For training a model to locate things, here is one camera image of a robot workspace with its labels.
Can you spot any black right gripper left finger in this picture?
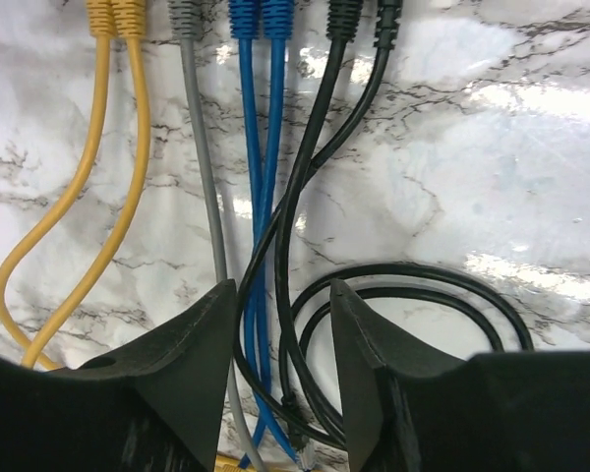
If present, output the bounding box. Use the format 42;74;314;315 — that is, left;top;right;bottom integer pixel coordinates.
0;280;237;471

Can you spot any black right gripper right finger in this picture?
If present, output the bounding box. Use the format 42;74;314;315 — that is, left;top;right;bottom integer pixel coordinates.
330;280;590;471

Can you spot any grey ethernet cable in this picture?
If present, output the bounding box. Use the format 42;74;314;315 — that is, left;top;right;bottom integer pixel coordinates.
167;0;269;472

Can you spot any blue ethernet cable long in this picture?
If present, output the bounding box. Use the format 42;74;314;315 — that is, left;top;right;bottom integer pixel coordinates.
229;1;294;391

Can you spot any black power cable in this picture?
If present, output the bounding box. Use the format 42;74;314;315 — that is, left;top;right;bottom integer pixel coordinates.
274;0;536;449

